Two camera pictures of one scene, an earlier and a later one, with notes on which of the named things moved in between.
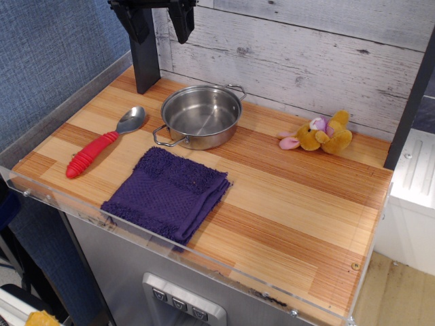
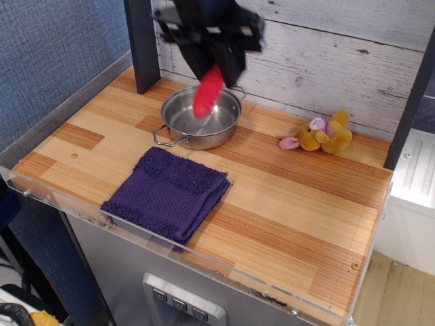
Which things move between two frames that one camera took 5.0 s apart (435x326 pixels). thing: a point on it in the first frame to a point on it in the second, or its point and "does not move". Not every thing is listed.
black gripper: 132,13 to 215,19
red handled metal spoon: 130,121 to 208,92
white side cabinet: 405,235 does not move
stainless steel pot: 204,117 does not move
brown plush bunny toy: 331,136 does not move
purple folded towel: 168,196 does not move
